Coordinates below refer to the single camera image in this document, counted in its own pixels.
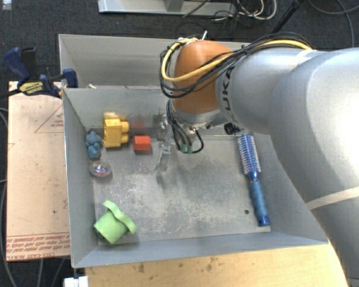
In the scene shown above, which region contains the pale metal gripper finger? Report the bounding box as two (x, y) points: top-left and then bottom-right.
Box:
(154, 142), (172, 173)
(157, 118), (171, 142)

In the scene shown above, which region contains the small red block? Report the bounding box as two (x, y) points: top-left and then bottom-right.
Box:
(132, 135), (152, 152)

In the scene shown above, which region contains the yellow toy building block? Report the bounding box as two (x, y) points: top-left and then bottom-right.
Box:
(102, 111), (130, 149)

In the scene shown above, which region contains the grey metal bin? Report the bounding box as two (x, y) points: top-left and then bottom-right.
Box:
(58, 33), (330, 269)

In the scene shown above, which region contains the clear iridescent ball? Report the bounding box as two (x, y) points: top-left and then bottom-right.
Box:
(89, 160), (112, 178)

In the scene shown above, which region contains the blue hairbrush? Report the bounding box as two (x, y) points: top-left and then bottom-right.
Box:
(236, 133), (271, 228)

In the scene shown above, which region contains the blue toy bear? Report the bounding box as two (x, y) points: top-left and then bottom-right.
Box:
(85, 130), (104, 159)

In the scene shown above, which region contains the green plastic cup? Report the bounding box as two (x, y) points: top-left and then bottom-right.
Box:
(93, 199), (138, 245)

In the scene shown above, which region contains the brown cardboard board red print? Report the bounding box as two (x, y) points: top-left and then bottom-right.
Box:
(5, 81), (71, 262)

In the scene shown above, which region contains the black cylinder on white bracket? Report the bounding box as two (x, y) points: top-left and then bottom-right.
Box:
(223, 122), (244, 136)

